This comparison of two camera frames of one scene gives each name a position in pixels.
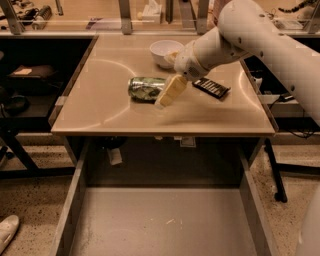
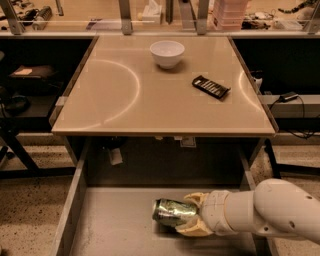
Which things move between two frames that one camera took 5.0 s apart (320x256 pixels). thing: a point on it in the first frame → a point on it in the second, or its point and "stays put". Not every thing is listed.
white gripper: (187, 64) → (215, 210)
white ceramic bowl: (161, 48) stays put
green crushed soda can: (145, 89) → (169, 212)
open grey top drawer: (164, 196) stays put
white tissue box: (151, 14) stays put
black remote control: (216, 90) stays put
